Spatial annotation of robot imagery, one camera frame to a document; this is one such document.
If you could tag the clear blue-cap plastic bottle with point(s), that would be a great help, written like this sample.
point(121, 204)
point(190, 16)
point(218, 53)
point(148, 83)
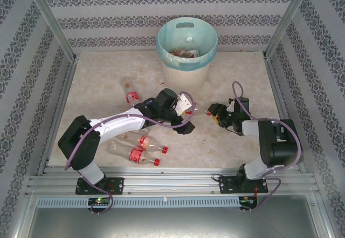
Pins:
point(153, 103)

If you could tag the clear ribbed red-white-label bottle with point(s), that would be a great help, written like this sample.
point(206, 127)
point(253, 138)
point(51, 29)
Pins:
point(190, 43)

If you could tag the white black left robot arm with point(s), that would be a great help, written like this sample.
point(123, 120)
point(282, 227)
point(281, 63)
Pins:
point(118, 123)

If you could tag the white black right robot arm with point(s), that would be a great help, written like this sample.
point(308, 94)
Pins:
point(283, 149)

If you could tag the cream ribbed waste bin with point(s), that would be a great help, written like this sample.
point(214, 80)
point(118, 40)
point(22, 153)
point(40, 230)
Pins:
point(186, 81)

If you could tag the teal plastic bin liner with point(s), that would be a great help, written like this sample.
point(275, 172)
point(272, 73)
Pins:
point(164, 41)

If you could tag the small circuit board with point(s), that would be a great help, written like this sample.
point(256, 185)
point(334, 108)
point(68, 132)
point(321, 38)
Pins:
point(98, 201)
point(246, 200)

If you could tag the grey sheet metal panel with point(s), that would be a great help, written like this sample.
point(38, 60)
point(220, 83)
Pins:
point(172, 224)

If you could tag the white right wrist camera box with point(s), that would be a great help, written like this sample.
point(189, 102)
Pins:
point(231, 107)

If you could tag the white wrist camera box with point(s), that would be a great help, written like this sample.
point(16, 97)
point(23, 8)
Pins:
point(231, 107)
point(183, 103)

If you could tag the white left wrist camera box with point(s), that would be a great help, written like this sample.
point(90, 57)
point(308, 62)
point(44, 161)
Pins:
point(183, 103)

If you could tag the aluminium side rail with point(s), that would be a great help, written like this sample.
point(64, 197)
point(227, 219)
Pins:
point(66, 87)
point(276, 87)

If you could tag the aluminium extrusion mounting rail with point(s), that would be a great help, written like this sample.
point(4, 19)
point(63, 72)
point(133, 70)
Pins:
point(172, 181)

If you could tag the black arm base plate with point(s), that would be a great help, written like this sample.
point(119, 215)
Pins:
point(226, 185)
point(117, 185)

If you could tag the aluminium frame post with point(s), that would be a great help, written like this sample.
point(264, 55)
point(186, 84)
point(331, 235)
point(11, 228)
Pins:
point(51, 19)
point(291, 16)

